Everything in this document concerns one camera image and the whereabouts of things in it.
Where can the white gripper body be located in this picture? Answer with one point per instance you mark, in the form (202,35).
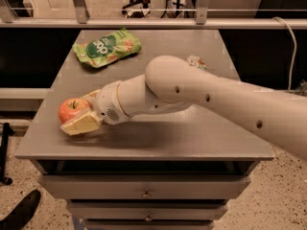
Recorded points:
(106,103)

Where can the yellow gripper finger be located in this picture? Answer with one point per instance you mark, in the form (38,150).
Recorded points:
(85,121)
(91,97)

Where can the red apple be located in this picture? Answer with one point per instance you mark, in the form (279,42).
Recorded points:
(71,107)

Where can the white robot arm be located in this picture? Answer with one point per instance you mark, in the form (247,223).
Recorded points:
(172,84)

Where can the green snack bag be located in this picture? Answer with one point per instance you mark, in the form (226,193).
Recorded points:
(108,48)

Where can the metal railing beam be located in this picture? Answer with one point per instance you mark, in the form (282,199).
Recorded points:
(181,24)

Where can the grey drawer cabinet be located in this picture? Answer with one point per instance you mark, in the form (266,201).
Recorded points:
(156,172)

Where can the silver soda can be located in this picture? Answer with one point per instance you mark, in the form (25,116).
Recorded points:
(196,61)

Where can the black stand left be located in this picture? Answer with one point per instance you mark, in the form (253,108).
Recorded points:
(5,134)

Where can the black office chair base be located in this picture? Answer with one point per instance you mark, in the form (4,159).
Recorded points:
(136,0)

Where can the black shoe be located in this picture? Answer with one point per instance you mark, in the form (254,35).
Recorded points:
(22,213)

